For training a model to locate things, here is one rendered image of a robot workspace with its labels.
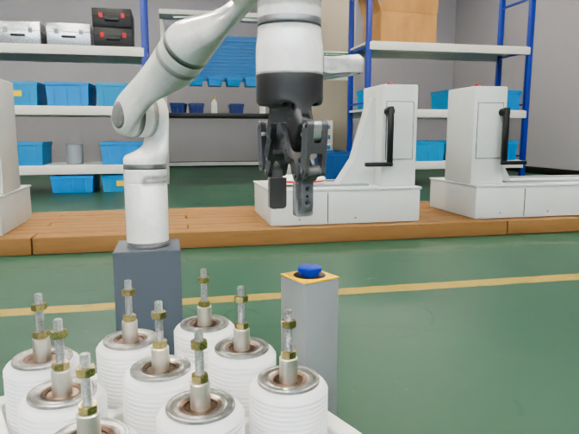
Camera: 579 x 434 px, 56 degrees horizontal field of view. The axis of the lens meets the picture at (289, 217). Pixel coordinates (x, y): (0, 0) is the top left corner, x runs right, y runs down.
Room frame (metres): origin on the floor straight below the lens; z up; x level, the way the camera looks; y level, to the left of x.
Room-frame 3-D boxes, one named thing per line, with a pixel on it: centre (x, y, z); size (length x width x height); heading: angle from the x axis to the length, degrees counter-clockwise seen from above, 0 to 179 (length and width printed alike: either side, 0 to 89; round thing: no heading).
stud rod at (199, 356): (0.56, 0.10, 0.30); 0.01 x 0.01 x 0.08
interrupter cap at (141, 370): (0.66, 0.16, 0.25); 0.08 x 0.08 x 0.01
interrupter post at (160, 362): (0.66, 0.16, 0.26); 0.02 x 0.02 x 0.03
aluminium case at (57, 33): (5.24, 2.02, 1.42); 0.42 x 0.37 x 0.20; 15
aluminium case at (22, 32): (5.16, 2.41, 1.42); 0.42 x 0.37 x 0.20; 9
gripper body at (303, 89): (0.63, 0.00, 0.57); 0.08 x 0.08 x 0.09
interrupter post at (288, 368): (0.63, 0.00, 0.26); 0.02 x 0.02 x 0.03
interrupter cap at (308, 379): (0.63, 0.00, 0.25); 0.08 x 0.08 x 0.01
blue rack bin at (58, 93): (5.27, 2.05, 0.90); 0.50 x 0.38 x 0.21; 11
